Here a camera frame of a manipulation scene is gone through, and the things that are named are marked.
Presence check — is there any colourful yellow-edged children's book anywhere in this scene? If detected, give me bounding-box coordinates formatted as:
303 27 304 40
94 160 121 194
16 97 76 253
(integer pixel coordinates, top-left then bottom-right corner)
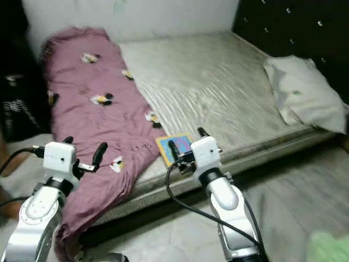
155 133 195 168

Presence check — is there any mauve cartoon print blanket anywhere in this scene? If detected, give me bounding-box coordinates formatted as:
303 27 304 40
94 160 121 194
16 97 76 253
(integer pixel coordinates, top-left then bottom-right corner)
40 27 159 260

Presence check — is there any white quilted dotted mattress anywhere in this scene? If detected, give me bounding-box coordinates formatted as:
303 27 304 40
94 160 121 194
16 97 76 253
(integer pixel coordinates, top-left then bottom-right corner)
118 29 326 193

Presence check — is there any black white-patterned basket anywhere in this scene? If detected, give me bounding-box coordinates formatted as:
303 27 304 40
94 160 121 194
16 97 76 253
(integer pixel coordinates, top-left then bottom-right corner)
2 73 53 140

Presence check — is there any person's bare leg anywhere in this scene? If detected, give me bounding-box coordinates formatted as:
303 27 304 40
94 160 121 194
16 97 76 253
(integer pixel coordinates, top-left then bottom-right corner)
0 150 34 178

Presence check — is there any dotted fabric bed base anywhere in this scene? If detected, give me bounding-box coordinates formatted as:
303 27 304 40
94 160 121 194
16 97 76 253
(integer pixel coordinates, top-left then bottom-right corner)
98 130 345 225

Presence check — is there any white pillow with green tree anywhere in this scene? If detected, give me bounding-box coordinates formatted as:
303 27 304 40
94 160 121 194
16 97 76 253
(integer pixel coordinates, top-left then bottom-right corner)
262 54 349 135

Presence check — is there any black tufted headboard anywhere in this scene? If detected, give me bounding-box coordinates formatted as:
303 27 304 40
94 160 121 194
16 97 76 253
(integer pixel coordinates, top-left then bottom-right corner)
231 0 349 70

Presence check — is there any pale green cloth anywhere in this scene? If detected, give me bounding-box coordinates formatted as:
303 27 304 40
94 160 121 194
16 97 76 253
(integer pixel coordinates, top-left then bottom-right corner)
305 230 349 262

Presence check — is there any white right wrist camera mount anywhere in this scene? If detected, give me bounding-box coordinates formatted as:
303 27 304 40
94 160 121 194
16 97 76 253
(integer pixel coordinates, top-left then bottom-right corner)
190 135 222 176

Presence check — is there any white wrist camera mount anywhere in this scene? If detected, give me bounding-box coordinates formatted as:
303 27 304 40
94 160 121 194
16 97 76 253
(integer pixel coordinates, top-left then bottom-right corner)
190 135 222 176
43 141 79 184

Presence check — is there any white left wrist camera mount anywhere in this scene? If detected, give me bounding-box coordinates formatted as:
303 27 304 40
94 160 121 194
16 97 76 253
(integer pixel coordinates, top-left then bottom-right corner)
43 141 79 184

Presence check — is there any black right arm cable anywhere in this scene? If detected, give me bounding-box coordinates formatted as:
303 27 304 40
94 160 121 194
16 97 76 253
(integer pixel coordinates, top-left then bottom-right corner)
165 158 268 253

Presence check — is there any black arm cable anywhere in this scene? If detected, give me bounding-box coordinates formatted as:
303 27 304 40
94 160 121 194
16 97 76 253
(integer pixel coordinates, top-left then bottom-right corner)
165 158 268 253
0 146 46 209

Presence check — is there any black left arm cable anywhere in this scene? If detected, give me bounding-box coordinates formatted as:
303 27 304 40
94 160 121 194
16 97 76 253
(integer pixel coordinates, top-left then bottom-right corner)
0 146 46 209

